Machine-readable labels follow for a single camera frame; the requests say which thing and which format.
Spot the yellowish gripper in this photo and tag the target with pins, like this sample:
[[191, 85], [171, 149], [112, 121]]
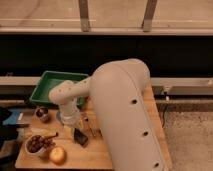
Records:
[[71, 129]]

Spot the black eraser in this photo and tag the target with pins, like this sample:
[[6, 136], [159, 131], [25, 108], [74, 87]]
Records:
[[80, 138]]

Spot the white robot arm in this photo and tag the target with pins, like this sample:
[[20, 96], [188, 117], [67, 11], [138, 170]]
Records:
[[115, 89]]

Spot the blue cup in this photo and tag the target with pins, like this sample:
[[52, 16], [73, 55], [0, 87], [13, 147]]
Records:
[[58, 116]]

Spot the metal spoon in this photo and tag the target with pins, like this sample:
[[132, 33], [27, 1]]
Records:
[[86, 119]]

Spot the yellow banana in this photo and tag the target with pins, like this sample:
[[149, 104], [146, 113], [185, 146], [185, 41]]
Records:
[[42, 132]]

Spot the yellow red apple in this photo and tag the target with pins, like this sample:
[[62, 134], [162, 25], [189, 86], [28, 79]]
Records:
[[57, 155]]

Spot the small metal cup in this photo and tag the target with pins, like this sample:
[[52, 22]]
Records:
[[42, 114]]

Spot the white bowl of grapes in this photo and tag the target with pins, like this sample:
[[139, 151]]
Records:
[[38, 145]]

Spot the green plastic tray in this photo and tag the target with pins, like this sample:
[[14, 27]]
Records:
[[48, 80]]

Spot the blue box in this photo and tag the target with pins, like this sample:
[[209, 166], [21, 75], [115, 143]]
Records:
[[15, 118]]

